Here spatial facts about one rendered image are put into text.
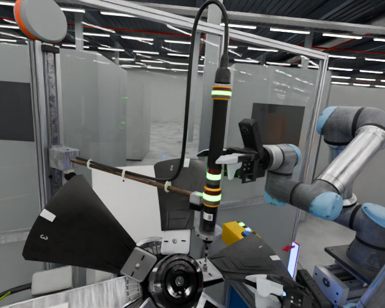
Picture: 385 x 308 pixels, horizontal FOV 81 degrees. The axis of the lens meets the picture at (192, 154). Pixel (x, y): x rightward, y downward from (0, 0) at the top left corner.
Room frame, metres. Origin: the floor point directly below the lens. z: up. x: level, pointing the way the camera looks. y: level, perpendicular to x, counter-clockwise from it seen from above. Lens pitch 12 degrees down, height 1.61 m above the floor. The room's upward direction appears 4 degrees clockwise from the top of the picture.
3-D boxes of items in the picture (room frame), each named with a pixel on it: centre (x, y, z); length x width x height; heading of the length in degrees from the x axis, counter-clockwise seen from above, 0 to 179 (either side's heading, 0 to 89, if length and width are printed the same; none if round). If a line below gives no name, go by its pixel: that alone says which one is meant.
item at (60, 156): (0.83, 0.49, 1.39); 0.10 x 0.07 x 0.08; 61
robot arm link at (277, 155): (0.65, -0.22, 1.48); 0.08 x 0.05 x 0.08; 36
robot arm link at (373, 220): (0.84, -0.76, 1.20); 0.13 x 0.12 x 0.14; 32
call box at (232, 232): (0.95, -0.25, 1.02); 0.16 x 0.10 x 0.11; 26
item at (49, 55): (0.86, 0.54, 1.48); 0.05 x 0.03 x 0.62; 151
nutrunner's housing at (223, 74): (0.53, -0.06, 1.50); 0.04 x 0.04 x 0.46
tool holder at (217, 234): (0.53, -0.05, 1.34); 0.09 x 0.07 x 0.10; 61
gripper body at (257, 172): (0.60, -0.15, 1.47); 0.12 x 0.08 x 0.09; 126
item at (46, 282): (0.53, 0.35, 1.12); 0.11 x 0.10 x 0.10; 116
